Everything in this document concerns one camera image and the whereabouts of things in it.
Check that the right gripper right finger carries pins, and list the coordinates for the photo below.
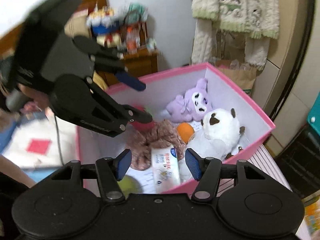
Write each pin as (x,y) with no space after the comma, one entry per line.
(206,171)

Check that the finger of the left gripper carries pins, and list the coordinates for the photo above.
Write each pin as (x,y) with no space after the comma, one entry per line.
(107,60)
(132,114)

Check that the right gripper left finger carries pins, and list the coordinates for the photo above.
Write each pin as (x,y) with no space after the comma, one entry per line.
(109,172)

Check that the green round plush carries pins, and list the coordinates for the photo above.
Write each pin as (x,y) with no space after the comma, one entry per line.
(130,185)

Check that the pink floral scrunchie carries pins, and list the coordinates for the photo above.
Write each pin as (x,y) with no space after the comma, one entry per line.
(162,135)

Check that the white wet wipes pack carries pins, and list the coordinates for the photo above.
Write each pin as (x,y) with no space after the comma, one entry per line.
(165,169)

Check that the orange ball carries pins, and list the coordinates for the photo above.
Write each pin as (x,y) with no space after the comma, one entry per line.
(186,131)

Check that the white panda plush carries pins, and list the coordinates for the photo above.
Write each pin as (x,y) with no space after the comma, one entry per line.
(221,124)

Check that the purple Kuromi plush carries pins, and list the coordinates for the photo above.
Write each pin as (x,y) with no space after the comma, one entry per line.
(193,106)

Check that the person's left hand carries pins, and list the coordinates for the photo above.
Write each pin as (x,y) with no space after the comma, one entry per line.
(39,100)

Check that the orange drink bottle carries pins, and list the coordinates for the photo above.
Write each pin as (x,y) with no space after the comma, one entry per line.
(131,41)

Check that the wooden nightstand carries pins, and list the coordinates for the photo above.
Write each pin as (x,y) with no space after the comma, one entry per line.
(135,64)

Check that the flower bouquet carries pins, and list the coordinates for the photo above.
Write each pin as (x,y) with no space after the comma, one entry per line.
(102,23)

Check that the plaid handbag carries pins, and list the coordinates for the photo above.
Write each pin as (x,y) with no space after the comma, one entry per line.
(139,30)

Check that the striped tablecloth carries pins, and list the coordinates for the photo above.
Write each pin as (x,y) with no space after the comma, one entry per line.
(264,161)

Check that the black suitcase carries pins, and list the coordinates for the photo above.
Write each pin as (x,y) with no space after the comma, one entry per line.
(299,162)

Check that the brown paper bag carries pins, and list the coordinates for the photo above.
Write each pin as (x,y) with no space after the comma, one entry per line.
(242,74)

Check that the teal felt tote bag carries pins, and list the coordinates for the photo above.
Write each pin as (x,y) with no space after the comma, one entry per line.
(314,115)

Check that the beige wardrobe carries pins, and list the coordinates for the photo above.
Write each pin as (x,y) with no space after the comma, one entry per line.
(294,113)

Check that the white fluffy cardigan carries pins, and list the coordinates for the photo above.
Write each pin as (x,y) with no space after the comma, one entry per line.
(257,20)

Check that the black clothes rack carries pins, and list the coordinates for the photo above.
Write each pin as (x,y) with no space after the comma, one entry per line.
(288,52)

